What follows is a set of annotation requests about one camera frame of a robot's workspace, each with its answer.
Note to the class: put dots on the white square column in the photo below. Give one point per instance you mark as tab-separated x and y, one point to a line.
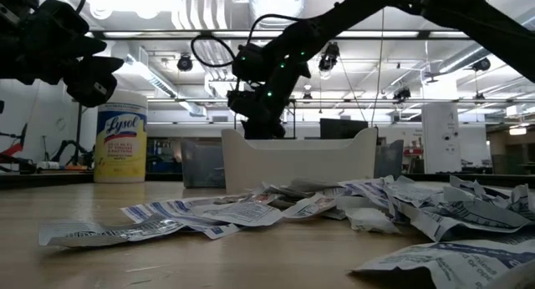
439	147

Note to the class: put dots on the black ceiling spotlight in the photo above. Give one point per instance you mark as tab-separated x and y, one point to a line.
480	64
401	94
184	62

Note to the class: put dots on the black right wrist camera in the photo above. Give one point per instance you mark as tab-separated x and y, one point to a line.
248	63

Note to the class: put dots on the black hanging camera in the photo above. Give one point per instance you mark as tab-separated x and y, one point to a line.
330	57

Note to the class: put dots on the blue storage shelf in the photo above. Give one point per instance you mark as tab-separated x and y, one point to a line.
163	159

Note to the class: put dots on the white plastic bin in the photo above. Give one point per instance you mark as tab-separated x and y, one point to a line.
292	163

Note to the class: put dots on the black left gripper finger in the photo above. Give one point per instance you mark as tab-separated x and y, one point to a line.
85	47

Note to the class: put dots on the yellow Lysol wipes canister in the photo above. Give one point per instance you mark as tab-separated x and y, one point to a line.
121	155

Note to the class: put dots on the red printed white packet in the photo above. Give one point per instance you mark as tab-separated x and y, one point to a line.
263	197
309	206

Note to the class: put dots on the silver foil packet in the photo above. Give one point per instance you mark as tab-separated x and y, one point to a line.
104	234

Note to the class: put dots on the blue striped white packet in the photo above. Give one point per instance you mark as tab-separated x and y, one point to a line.
167	211
368	189

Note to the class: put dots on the small white printed packet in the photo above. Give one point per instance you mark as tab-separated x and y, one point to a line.
476	189
522	201
242	214
451	264
460	222
414	191
309	185

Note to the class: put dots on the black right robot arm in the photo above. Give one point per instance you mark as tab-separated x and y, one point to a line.
480	17

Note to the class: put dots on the black computer monitor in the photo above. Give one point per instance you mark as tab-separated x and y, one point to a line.
338	128

